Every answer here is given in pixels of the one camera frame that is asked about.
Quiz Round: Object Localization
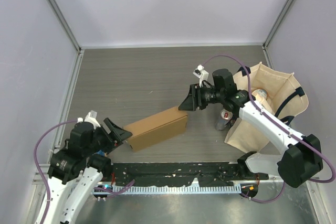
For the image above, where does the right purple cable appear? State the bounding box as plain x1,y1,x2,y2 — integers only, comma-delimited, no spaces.
202,55,336,204

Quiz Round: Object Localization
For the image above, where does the perforated cable duct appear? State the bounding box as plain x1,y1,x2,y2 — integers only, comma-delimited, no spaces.
122,184,242,195

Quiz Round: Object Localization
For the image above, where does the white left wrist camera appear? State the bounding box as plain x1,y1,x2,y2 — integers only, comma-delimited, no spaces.
77,110,101,129

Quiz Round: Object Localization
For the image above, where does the beige canvas tote bag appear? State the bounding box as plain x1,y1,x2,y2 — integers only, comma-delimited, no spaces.
224,63,309,153

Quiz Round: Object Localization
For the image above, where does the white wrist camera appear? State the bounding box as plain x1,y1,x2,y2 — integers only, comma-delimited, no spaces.
193,65,209,87
77,110,101,129

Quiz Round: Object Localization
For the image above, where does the yellow sponge with blue label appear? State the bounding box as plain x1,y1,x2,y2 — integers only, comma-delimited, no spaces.
96,150,107,157

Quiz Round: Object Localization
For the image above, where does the silver red drink can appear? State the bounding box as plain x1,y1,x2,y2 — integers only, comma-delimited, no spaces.
215,109,237,131

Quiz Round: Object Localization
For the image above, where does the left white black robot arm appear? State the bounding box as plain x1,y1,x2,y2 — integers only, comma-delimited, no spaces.
35,115,132,223

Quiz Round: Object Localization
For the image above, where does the brown cardboard box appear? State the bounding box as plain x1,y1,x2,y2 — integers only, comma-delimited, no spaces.
123,106,188,152

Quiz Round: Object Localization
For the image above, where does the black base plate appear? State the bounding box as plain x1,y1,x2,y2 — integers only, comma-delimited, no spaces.
102,162,269,187

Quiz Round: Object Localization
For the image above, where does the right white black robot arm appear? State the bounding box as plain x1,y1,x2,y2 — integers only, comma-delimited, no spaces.
179,65,323,188

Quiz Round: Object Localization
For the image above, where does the peach tube in bag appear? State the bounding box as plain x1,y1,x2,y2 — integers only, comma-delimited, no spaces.
252,89,269,106

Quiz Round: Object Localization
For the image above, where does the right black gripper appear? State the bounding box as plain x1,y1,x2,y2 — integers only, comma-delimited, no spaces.
179,83,225,111

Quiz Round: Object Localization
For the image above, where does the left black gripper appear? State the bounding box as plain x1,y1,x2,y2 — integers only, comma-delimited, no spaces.
84,117,132,156

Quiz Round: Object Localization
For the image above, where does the purple cable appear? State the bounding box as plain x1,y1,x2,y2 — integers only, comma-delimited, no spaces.
202,55,336,204
34,119,137,224

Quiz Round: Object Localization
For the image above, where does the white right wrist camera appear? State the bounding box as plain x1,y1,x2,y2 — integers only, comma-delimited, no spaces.
193,65,209,87

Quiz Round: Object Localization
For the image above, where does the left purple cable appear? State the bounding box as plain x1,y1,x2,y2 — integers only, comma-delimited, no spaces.
34,119,137,224

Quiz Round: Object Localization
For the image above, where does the aluminium frame rail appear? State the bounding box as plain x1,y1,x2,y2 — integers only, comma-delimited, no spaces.
33,162,321,184

